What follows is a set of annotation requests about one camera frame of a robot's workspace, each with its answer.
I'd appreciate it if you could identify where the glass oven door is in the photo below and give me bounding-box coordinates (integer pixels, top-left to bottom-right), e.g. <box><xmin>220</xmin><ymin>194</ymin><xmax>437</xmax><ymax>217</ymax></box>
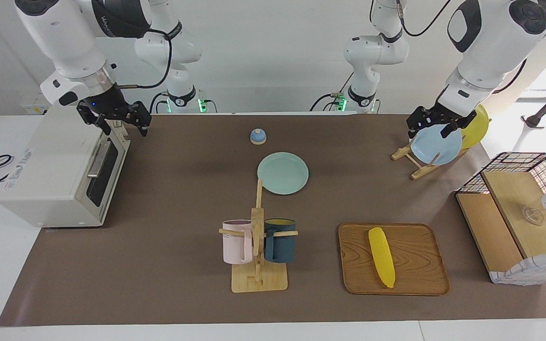
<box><xmin>76</xmin><ymin>126</ymin><xmax>131</xmax><ymax>227</ymax></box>

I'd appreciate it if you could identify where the yellow corn cob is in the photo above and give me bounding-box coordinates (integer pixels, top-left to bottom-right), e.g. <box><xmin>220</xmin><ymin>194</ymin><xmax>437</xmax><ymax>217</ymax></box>
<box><xmin>368</xmin><ymin>227</ymin><xmax>396</xmax><ymax>288</ymax></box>

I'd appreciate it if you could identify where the pale green plate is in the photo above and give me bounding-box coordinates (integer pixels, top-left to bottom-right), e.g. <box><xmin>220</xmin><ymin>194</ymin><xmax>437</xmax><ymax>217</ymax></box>
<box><xmin>257</xmin><ymin>152</ymin><xmax>309</xmax><ymax>195</ymax></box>

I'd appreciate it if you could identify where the beige toaster oven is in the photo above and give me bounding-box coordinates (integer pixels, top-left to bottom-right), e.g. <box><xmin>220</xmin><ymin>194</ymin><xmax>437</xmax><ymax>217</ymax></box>
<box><xmin>0</xmin><ymin>105</ymin><xmax>131</xmax><ymax>228</ymax></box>

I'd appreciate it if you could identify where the light blue plate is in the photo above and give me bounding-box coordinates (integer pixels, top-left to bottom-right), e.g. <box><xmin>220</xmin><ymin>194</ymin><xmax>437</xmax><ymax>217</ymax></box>
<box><xmin>410</xmin><ymin>124</ymin><xmax>463</xmax><ymax>166</ymax></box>

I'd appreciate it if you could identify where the yellow plate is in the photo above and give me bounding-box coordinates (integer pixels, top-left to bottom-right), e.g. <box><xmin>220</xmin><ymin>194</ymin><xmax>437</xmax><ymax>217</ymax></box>
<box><xmin>460</xmin><ymin>104</ymin><xmax>490</xmax><ymax>150</ymax></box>

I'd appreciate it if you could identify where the wooden plate rack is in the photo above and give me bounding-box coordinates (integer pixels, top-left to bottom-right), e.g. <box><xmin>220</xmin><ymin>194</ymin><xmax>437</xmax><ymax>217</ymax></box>
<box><xmin>391</xmin><ymin>135</ymin><xmax>468</xmax><ymax>180</ymax></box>

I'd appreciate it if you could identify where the small clear glass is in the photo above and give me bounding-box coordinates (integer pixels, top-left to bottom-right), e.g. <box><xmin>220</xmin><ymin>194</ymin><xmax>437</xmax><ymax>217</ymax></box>
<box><xmin>522</xmin><ymin>206</ymin><xmax>545</xmax><ymax>225</ymax></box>

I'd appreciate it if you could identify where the wooden tray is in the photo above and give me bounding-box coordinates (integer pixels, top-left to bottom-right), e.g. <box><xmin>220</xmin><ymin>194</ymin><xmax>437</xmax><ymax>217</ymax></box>
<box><xmin>338</xmin><ymin>223</ymin><xmax>451</xmax><ymax>296</ymax></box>

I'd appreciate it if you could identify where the brown table mat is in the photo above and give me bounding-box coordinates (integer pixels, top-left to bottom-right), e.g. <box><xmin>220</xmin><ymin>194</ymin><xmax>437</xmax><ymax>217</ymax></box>
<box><xmin>0</xmin><ymin>114</ymin><xmax>546</xmax><ymax>327</ymax></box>

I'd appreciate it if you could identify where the pink mug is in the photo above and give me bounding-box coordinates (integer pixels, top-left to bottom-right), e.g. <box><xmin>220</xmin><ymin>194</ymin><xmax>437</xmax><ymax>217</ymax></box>
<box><xmin>222</xmin><ymin>219</ymin><xmax>255</xmax><ymax>265</ymax></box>

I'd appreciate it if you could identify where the dark blue mug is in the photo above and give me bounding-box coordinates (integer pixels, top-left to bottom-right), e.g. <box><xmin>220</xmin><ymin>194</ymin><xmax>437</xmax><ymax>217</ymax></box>
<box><xmin>264</xmin><ymin>218</ymin><xmax>296</xmax><ymax>264</ymax></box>

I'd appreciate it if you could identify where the wooden mug rack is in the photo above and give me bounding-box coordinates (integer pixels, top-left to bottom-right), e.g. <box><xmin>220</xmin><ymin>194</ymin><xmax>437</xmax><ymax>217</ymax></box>
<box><xmin>219</xmin><ymin>179</ymin><xmax>299</xmax><ymax>293</ymax></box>

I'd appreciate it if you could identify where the black base cable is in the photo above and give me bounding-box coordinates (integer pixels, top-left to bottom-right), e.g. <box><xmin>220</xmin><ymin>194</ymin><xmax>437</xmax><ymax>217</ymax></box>
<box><xmin>310</xmin><ymin>71</ymin><xmax>355</xmax><ymax>112</ymax></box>
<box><xmin>149</xmin><ymin>91</ymin><xmax>169</xmax><ymax>114</ymax></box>

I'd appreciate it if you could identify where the white wall outlet box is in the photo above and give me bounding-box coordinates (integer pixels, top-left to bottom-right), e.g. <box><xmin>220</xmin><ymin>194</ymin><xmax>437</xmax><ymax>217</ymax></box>
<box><xmin>19</xmin><ymin>92</ymin><xmax>48</xmax><ymax>115</ymax></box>

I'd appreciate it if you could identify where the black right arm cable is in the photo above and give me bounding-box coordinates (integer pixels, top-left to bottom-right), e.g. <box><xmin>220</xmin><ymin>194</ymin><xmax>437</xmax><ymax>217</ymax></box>
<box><xmin>98</xmin><ymin>0</ymin><xmax>174</xmax><ymax>90</ymax></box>

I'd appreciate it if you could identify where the wire basket wooden shelf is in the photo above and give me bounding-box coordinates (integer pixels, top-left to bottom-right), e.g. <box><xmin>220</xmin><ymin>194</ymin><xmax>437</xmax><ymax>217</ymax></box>
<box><xmin>455</xmin><ymin>152</ymin><xmax>546</xmax><ymax>286</ymax></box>

